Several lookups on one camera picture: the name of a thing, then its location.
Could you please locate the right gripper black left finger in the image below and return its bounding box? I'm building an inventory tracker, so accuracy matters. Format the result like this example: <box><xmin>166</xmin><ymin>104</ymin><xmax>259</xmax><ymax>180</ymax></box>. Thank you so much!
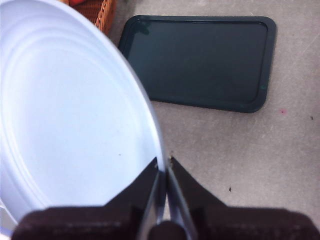
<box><xmin>11</xmin><ymin>156</ymin><xmax>161</xmax><ymax>240</ymax></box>

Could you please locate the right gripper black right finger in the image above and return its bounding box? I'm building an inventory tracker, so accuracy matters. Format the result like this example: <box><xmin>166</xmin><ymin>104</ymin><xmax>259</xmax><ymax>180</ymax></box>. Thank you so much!
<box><xmin>166</xmin><ymin>156</ymin><xmax>320</xmax><ymax>240</ymax></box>

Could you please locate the pale blue round plate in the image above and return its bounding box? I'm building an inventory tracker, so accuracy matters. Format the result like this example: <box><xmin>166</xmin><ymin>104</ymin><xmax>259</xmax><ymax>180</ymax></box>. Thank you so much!
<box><xmin>0</xmin><ymin>0</ymin><xmax>168</xmax><ymax>226</ymax></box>

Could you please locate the black rectangular tray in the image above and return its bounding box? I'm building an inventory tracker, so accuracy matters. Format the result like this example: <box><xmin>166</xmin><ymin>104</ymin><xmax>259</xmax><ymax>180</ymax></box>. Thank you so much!
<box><xmin>117</xmin><ymin>14</ymin><xmax>278</xmax><ymax>114</ymax></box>

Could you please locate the brown wicker basket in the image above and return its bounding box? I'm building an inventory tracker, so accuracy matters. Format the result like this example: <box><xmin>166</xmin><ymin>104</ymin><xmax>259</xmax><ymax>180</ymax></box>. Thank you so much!
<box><xmin>66</xmin><ymin>0</ymin><xmax>118</xmax><ymax>36</ymax></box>

